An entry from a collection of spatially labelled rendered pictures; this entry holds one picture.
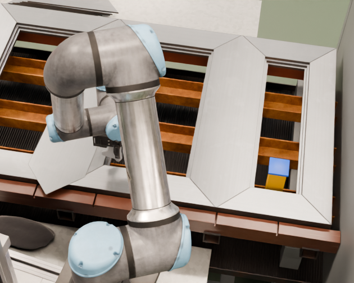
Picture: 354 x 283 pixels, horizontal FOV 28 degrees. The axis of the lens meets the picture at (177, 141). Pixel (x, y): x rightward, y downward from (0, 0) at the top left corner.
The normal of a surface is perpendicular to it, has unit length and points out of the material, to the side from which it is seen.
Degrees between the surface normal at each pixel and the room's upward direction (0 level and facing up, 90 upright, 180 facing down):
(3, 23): 0
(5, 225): 5
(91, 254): 7
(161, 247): 48
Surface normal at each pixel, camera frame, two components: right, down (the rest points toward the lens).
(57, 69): -0.62, 0.29
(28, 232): 0.07, -0.71
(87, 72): 0.11, 0.52
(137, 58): 0.27, 0.18
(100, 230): -0.09, -0.59
